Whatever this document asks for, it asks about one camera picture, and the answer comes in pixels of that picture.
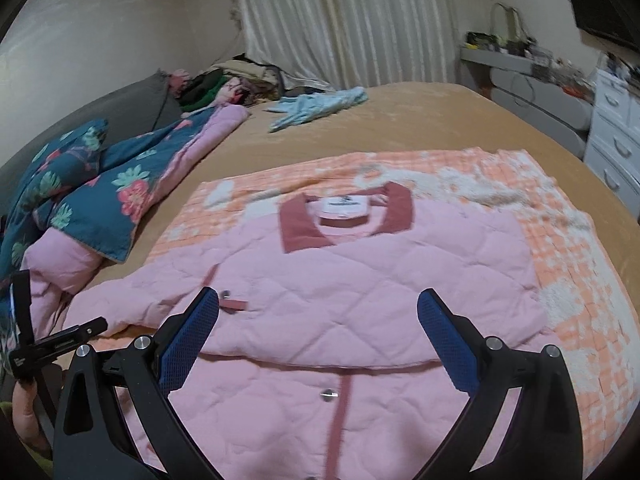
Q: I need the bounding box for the white curtain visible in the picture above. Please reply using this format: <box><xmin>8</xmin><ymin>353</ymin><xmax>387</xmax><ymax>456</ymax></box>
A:
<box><xmin>232</xmin><ymin>0</ymin><xmax>466</xmax><ymax>91</ymax></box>

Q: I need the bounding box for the light blue garment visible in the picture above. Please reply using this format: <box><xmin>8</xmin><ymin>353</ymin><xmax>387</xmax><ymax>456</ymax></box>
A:
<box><xmin>267</xmin><ymin>86</ymin><xmax>370</xmax><ymax>133</ymax></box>

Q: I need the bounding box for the pile of clothes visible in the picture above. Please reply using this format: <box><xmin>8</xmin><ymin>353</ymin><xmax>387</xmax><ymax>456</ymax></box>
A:
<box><xmin>167</xmin><ymin>60</ymin><xmax>311</xmax><ymax>111</ymax></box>

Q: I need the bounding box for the desk clutter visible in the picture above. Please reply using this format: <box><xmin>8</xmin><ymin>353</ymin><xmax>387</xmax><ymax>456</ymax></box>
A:
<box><xmin>465</xmin><ymin>2</ymin><xmax>596</xmax><ymax>91</ymax></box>

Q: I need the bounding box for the person's left hand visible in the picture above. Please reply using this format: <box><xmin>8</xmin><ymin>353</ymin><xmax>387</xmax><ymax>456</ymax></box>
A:
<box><xmin>11</xmin><ymin>380</ymin><xmax>51</xmax><ymax>461</ymax></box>

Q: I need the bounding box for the black television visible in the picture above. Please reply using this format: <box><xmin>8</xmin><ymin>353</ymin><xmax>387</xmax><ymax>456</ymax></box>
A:
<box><xmin>560</xmin><ymin>0</ymin><xmax>640</xmax><ymax>53</ymax></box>

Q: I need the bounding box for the white drawer dresser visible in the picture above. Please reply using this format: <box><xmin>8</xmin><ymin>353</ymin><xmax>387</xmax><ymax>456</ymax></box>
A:
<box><xmin>582</xmin><ymin>67</ymin><xmax>640</xmax><ymax>206</ymax></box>

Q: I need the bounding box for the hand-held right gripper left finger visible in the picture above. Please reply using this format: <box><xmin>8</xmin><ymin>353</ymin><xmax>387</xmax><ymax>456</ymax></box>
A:
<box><xmin>52</xmin><ymin>287</ymin><xmax>221</xmax><ymax>480</ymax></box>

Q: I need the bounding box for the grey desk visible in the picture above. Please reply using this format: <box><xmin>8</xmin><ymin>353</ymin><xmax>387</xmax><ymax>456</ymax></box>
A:
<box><xmin>460</xmin><ymin>45</ymin><xmax>596</xmax><ymax>158</ymax></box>

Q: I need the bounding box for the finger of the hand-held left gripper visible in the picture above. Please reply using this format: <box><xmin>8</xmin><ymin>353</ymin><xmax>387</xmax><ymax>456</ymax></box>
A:
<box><xmin>7</xmin><ymin>269</ymin><xmax>108</xmax><ymax>448</ymax></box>

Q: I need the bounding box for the teal floral quilt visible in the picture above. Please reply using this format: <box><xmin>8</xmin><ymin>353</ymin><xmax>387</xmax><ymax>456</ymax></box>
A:
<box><xmin>0</xmin><ymin>105</ymin><xmax>251</xmax><ymax>361</ymax></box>

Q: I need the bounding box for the grey pillow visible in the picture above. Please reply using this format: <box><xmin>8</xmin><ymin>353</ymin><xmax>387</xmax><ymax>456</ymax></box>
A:
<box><xmin>0</xmin><ymin>72</ymin><xmax>183</xmax><ymax>196</ymax></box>

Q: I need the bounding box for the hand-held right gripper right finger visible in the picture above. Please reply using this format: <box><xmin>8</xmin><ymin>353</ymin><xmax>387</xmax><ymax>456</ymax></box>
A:
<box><xmin>416</xmin><ymin>287</ymin><xmax>583</xmax><ymax>480</ymax></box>

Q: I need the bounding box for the orange checked blanket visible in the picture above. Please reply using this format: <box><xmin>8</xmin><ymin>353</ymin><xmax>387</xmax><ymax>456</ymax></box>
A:
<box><xmin>145</xmin><ymin>147</ymin><xmax>631</xmax><ymax>480</ymax></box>

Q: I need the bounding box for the bed with tan sheet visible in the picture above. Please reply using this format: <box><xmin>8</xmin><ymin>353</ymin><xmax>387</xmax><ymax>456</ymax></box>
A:
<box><xmin>0</xmin><ymin>82</ymin><xmax>640</xmax><ymax>480</ymax></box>

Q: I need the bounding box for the pink quilted blanket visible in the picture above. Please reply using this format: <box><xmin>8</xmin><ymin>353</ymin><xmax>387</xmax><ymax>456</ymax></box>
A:
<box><xmin>65</xmin><ymin>182</ymin><xmax>548</xmax><ymax>480</ymax></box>

